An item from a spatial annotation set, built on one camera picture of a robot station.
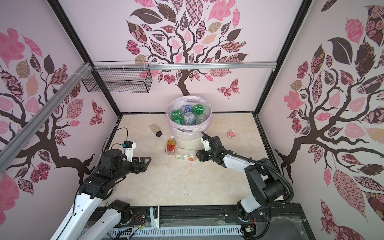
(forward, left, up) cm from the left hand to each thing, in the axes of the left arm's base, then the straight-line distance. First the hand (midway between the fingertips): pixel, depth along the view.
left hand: (144, 162), depth 74 cm
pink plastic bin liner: (+13, -22, +8) cm, 27 cm away
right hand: (+13, -29, -12) cm, 33 cm away
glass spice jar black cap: (+30, 0, -15) cm, 33 cm away
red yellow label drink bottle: (+18, -10, -12) cm, 24 cm away
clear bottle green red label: (+14, -19, -18) cm, 30 cm away
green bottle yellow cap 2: (+26, -28, +12) cm, 40 cm away
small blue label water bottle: (+21, -23, +12) cm, 33 cm away
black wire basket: (+75, +36, 0) cm, 83 cm away
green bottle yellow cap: (+27, -15, +5) cm, 32 cm away
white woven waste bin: (+16, -22, -11) cm, 29 cm away
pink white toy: (+30, -53, -16) cm, 63 cm away
